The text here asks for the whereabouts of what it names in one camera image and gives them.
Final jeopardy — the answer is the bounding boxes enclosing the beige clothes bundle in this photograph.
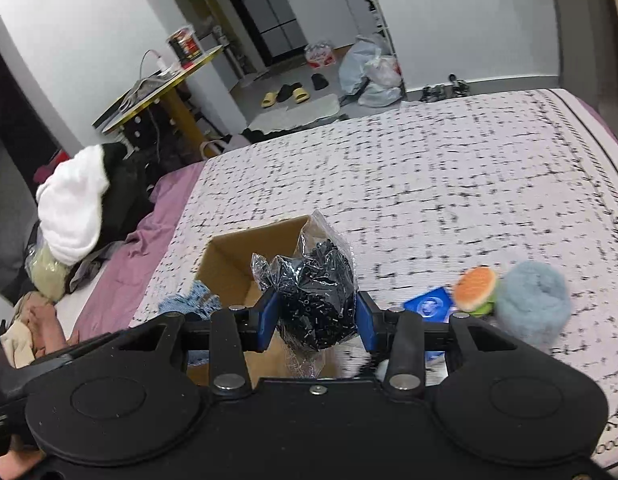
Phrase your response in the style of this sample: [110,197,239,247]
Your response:
[24,243,72,302]

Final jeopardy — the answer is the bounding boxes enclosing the yellow slipper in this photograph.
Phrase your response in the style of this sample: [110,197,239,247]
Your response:
[292,87,310,104]
[260,91,277,110]

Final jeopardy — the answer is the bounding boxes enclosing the clear bag black items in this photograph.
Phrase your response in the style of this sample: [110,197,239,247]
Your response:
[251,210,358,378]

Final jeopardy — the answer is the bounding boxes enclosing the brown cardboard box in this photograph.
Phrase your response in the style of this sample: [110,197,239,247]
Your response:
[187,212,360,386]

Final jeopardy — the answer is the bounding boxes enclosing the pink bed sheet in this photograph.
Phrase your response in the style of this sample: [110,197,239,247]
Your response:
[57,162,204,340]

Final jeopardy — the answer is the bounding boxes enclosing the white black patterned blanket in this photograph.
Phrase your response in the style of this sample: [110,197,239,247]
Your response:
[133,90,618,474]

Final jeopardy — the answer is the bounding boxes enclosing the person's left hand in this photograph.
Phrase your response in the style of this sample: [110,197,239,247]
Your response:
[0,436,45,480]

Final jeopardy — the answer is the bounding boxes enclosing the yellow slipper right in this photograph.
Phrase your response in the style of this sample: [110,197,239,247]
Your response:
[292,87,310,104]

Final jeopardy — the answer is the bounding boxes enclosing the fluffy blue plush toy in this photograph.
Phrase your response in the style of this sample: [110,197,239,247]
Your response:
[495,260,572,351]

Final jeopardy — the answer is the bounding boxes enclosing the yellow slipper left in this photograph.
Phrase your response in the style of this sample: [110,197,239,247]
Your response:
[260,91,277,110]

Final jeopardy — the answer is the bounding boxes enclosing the blue heart-shaped cushion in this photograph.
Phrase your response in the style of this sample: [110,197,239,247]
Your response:
[157,278,223,366]

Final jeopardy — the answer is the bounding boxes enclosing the black clothes pile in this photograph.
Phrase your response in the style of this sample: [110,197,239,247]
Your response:
[95,142,157,250]

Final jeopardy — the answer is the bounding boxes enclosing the white floor mat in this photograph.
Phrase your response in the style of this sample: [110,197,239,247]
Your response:
[248,93,341,134]

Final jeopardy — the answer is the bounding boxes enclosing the white charger with cable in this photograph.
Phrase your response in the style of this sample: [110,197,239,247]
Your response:
[138,49,171,76]

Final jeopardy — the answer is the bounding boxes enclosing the red black canister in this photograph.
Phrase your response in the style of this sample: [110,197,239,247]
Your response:
[167,25,204,70]

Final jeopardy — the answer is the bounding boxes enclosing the white fluffy garment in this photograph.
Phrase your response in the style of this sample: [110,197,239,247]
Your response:
[36,145,109,266]

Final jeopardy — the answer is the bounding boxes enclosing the black roller skates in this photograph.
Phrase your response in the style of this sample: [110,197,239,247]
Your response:
[420,74,471,103]

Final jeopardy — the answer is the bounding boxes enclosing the grey plastic bags pile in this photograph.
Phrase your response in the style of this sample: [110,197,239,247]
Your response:
[338,34,402,108]

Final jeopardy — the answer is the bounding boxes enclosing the white kitchen cabinet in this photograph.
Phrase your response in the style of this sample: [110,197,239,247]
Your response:
[287,0,377,48]

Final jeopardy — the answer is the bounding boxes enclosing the round white yellow table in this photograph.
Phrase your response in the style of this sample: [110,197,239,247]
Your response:
[93,46,223,156]

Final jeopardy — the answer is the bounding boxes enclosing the red white water bottle pack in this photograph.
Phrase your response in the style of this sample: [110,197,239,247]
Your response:
[305,41,336,70]

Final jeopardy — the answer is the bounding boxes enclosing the plush hamburger toy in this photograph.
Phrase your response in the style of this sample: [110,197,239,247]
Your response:
[452,266,498,318]

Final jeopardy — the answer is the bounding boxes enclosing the blue tissue pack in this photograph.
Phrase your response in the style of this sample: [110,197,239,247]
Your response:
[401,286,457,365]

